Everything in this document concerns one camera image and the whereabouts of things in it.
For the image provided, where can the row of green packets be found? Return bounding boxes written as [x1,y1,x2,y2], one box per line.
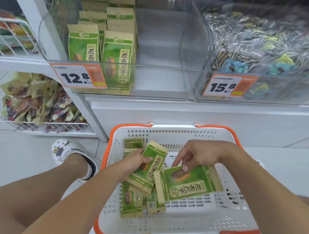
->
[67,0,138,96]

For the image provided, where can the person's left shoe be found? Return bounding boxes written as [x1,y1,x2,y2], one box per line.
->
[51,139,102,181]

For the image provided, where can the person's left hand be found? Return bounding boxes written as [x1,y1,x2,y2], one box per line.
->
[118,149,154,183]

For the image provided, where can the person's right forearm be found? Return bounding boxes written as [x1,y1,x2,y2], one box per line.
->
[220,143,309,234]

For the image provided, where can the white store shelf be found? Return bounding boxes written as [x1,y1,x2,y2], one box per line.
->
[17,0,309,148]

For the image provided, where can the empty clear plastic bin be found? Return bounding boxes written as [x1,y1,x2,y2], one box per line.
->
[38,0,214,101]

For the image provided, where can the white wire end rack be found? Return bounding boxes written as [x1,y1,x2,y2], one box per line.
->
[0,0,99,138]

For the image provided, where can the pile of brown snack bags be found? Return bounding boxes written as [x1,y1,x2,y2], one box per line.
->
[0,72,87,133]

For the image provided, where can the white orange shopping basket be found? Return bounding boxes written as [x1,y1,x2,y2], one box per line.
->
[93,123,262,234]

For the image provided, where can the orange white price tag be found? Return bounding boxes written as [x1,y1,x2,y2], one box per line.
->
[202,73,260,97]
[50,63,108,89]

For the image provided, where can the person's left leg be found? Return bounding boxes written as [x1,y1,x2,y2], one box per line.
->
[0,154,89,234]

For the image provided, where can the person's right hand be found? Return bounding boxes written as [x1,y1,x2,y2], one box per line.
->
[171,139,232,173]

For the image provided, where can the person's left forearm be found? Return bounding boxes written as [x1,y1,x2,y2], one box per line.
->
[23,164,128,234]

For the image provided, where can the pile of green snack bags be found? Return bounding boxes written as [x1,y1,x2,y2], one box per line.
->
[0,9,34,50]

